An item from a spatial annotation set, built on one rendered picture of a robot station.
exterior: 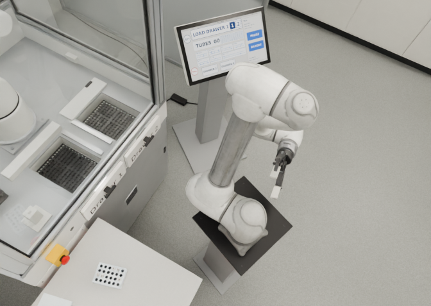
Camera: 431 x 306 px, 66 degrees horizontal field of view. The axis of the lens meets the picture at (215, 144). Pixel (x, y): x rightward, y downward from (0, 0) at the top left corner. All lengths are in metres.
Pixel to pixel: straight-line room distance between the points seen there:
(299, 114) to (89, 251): 1.13
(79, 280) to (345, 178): 2.11
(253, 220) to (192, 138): 1.43
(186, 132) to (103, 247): 1.36
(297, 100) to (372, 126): 2.34
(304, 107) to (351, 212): 1.88
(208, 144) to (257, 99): 1.65
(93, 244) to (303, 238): 1.52
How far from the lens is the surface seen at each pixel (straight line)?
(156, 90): 1.63
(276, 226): 1.72
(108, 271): 1.64
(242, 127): 1.18
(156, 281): 1.63
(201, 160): 2.63
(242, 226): 1.43
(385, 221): 2.95
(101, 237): 1.70
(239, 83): 1.09
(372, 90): 3.63
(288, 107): 1.04
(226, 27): 1.89
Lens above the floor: 2.37
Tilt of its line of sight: 59 degrees down
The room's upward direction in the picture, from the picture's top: 12 degrees clockwise
